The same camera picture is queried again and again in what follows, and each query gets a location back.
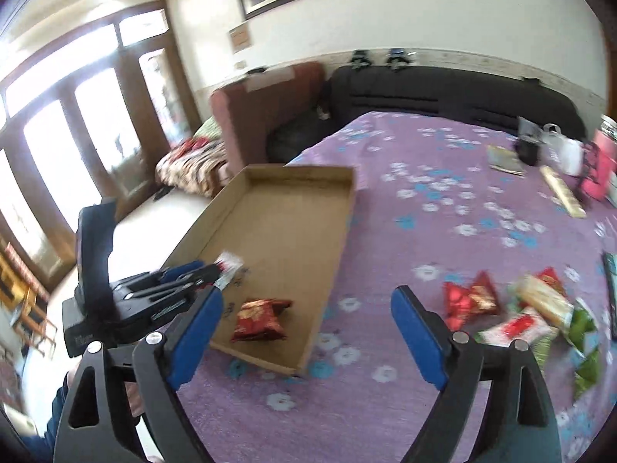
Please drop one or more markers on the wooden chair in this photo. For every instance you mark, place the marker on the wooden chair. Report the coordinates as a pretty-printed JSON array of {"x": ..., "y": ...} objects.
[{"x": 24, "y": 299}]

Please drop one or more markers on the long cream box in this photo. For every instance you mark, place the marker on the long cream box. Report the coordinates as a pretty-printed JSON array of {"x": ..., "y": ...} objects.
[{"x": 563, "y": 192}]

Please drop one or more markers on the blue denim clothing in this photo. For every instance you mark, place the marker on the blue denim clothing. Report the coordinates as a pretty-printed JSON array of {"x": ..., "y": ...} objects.
[{"x": 58, "y": 419}]

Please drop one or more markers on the pink box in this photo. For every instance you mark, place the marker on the pink box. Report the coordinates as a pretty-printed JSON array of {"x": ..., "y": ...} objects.
[{"x": 600, "y": 173}]

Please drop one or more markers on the black cup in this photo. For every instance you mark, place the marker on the black cup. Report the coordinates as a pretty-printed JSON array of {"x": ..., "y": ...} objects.
[{"x": 528, "y": 152}]

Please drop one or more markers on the red patterned blanket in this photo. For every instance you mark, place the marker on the red patterned blanket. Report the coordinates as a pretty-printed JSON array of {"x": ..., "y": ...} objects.
[{"x": 193, "y": 164}]

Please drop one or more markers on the green booklet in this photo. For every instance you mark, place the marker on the green booklet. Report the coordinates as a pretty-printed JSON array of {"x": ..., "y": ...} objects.
[{"x": 505, "y": 160}]

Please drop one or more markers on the brown armchair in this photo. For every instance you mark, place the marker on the brown armchair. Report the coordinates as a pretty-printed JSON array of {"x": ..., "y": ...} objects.
[{"x": 260, "y": 115}]

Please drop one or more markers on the small wall plaque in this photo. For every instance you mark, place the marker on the small wall plaque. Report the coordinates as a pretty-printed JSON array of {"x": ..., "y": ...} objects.
[{"x": 240, "y": 38}]

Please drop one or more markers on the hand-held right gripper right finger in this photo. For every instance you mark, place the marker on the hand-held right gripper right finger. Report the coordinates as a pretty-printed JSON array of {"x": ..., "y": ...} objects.
[{"x": 419, "y": 337}]

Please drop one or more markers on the clear glass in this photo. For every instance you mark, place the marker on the clear glass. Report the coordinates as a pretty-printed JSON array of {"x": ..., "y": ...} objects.
[{"x": 529, "y": 126}]

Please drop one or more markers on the purple floral bedspread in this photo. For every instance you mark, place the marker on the purple floral bedspread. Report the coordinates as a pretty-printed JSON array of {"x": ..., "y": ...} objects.
[{"x": 409, "y": 212}]

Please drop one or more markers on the cream snack packet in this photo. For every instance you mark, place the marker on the cream snack packet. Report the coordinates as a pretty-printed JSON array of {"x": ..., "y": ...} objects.
[{"x": 542, "y": 301}]

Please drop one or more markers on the wooden glass door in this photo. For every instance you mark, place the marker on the wooden glass door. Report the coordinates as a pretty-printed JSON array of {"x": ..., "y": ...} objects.
[{"x": 125, "y": 120}]

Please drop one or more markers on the black sofa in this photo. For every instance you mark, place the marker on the black sofa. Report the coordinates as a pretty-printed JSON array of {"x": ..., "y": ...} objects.
[{"x": 458, "y": 94}]

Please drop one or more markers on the black clamp mount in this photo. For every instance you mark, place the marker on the black clamp mount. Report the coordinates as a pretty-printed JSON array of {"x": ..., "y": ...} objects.
[
  {"x": 397, "y": 59},
  {"x": 360, "y": 60}
]

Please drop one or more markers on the red gold snack packet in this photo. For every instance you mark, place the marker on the red gold snack packet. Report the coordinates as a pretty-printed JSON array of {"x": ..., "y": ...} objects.
[
  {"x": 484, "y": 296},
  {"x": 260, "y": 320},
  {"x": 458, "y": 304}
]

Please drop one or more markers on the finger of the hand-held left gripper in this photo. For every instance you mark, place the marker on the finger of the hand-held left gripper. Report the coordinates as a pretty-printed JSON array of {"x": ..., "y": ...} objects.
[
  {"x": 164, "y": 289},
  {"x": 181, "y": 270}
]

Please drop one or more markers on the dark phone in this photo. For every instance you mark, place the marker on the dark phone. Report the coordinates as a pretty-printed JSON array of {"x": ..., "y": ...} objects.
[{"x": 611, "y": 294}]

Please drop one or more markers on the brown cardboard tray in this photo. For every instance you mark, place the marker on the brown cardboard tray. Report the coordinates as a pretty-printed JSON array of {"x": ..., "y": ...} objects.
[{"x": 274, "y": 231}]

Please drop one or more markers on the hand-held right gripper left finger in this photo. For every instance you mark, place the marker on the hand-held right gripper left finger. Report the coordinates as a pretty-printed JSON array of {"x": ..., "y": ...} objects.
[{"x": 197, "y": 337}]

